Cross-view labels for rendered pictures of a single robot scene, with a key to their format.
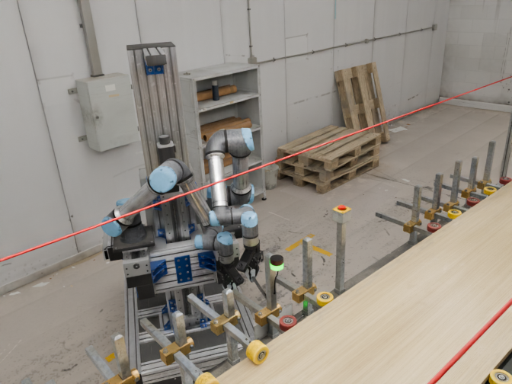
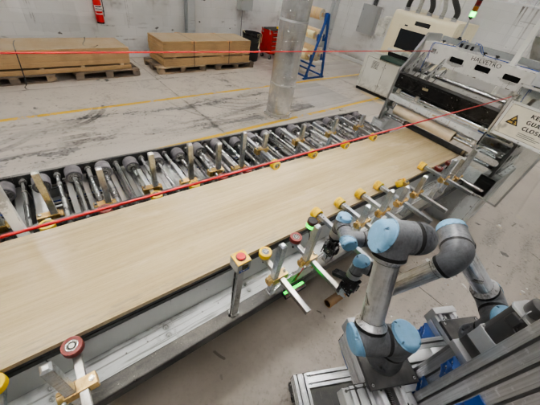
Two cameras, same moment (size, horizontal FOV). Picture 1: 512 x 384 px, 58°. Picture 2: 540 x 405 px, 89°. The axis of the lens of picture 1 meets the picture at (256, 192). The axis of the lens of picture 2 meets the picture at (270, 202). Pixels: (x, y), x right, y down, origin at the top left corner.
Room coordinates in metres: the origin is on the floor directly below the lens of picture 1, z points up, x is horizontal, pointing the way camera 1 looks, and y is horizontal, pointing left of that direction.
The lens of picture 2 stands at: (2.87, -0.42, 2.21)
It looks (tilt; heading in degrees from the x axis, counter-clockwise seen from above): 40 degrees down; 176
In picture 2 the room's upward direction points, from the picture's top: 12 degrees clockwise
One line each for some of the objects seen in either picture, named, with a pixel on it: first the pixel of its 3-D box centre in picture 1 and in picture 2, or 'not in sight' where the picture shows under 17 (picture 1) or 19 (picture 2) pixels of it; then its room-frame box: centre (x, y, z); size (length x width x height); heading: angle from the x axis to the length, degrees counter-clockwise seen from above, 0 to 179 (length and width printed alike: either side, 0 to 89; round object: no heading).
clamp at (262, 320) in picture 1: (269, 314); (307, 259); (1.77, -0.03, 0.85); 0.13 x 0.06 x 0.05; 130
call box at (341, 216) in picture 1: (341, 215); (240, 262); (2.11, -0.44, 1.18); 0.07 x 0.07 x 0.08; 40
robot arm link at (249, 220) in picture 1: (249, 224); (341, 223); (1.87, 0.04, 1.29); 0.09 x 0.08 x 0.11; 6
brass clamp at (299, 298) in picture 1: (304, 292); (276, 277); (1.93, -0.22, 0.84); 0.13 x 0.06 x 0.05; 130
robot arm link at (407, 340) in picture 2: (218, 196); (398, 339); (2.38, 0.22, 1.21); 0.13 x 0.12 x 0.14; 96
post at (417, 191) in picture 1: (414, 219); (68, 389); (2.59, -1.01, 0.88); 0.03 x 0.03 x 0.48; 40
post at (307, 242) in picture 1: (307, 278); (275, 272); (1.95, -0.24, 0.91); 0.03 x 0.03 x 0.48; 40
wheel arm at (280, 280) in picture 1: (296, 289); (283, 281); (1.96, -0.18, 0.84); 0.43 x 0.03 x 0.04; 40
